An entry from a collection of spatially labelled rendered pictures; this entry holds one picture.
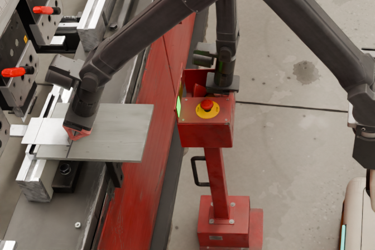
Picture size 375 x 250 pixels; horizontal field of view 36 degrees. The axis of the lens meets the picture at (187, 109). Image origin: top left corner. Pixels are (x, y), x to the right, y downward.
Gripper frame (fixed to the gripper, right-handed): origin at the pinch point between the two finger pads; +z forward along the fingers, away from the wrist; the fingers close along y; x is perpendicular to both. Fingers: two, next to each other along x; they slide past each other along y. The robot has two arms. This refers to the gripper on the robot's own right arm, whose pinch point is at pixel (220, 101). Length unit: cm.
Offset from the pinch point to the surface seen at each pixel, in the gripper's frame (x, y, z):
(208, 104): 10.3, 3.5, -8.9
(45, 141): 41, 43, -20
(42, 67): -95, 96, 87
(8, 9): 35, 48, -56
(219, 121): 14.4, -0.1, -6.4
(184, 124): 14.9, 10.1, -3.9
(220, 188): 6.4, -4.2, 38.0
